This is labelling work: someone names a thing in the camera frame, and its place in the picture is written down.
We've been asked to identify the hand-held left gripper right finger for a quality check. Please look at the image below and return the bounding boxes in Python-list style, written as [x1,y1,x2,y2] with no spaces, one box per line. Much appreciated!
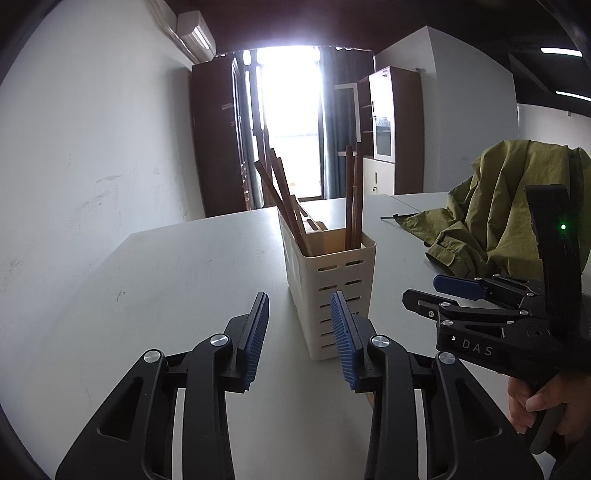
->
[330,291,544,480]

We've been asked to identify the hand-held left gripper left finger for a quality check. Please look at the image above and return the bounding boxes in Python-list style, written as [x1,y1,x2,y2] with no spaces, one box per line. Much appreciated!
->
[54,292,270,480]

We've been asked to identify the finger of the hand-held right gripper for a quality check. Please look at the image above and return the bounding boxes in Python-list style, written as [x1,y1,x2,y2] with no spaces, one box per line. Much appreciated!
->
[433,274,546,309]
[402,288,533,326]

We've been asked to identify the cream plastic utensil holder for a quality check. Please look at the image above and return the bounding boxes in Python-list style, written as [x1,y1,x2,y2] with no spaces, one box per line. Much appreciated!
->
[278,198,377,361]

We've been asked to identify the brown chopstick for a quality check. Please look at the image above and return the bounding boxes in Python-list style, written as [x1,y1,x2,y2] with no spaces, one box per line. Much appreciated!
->
[345,145,354,249]
[267,148,302,232]
[275,157,315,256]
[253,160,309,256]

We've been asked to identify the person's right forearm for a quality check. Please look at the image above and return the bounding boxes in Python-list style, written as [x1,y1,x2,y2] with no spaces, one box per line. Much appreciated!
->
[547,438,591,480]

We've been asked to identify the person's right hand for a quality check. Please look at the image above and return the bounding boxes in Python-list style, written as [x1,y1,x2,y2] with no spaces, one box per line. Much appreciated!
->
[507,369,591,445]

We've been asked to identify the olive green jacket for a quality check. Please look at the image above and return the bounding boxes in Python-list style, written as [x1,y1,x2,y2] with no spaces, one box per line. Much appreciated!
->
[381,138,591,280]

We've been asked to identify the brown and white cabinet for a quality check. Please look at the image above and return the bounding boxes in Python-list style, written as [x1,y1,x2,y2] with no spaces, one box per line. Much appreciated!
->
[333,66,424,197]

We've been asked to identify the dark grey curtain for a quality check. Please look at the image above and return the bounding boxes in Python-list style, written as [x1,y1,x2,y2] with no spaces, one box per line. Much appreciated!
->
[318,46,360,199]

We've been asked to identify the dark brown wardrobe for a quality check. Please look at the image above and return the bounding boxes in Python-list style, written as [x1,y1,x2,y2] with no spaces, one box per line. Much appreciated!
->
[190,55,260,217]

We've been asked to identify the glass balcony door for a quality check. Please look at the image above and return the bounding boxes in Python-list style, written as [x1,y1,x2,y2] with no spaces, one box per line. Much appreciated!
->
[256,46,324,200]

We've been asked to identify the white air conditioner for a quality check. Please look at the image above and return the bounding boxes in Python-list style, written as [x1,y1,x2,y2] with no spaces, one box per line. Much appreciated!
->
[177,10,217,63]

